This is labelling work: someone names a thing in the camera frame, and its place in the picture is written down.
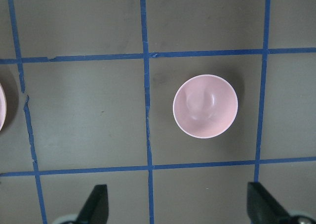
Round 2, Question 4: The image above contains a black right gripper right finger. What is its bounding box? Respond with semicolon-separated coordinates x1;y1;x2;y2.
247;182;298;224

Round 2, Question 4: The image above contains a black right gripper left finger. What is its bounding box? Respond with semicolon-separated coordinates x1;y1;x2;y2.
76;184;108;224

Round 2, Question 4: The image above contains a pink bowl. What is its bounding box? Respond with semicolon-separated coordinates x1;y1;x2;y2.
172;74;238;139

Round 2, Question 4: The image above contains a pink plate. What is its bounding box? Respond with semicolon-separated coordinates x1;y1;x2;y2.
0;85;7;131

